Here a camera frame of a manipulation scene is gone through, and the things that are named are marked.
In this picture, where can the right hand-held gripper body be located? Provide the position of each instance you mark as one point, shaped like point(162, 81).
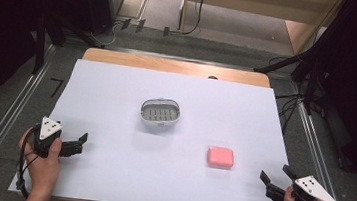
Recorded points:
point(307, 192)

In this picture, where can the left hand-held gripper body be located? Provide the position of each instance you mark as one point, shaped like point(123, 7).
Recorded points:
point(48, 133)

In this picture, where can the person's left hand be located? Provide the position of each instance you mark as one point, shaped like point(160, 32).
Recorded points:
point(41, 170)

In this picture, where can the pink soap bar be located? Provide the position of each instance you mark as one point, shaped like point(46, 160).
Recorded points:
point(220, 157)

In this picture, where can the white soap dish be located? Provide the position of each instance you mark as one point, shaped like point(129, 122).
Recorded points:
point(160, 112)

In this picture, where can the white table sheet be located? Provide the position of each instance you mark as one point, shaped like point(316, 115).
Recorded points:
point(158, 179)

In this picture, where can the black metal stand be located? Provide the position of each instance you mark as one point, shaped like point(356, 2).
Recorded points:
point(40, 45)
point(291, 63)

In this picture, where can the black tape strip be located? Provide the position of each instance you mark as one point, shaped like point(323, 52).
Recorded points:
point(140, 25)
point(125, 24)
point(166, 31)

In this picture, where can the light wooden shelf unit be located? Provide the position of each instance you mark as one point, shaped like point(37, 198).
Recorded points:
point(260, 3)

